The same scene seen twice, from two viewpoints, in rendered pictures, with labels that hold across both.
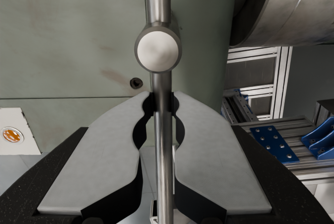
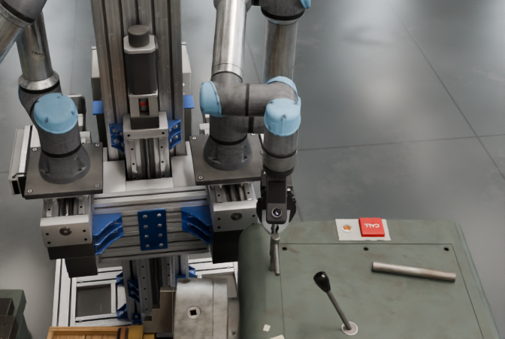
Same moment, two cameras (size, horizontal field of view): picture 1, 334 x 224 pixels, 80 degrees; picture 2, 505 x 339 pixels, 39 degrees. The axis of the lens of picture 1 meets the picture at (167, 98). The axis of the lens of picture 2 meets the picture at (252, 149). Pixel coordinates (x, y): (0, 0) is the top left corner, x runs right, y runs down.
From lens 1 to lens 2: 1.59 m
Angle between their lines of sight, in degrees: 22
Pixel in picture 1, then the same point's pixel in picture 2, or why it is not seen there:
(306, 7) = (208, 280)
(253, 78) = not seen: outside the picture
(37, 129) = (334, 231)
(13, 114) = (343, 237)
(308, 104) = not seen: outside the picture
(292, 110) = not seen: hidden behind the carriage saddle
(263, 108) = (86, 297)
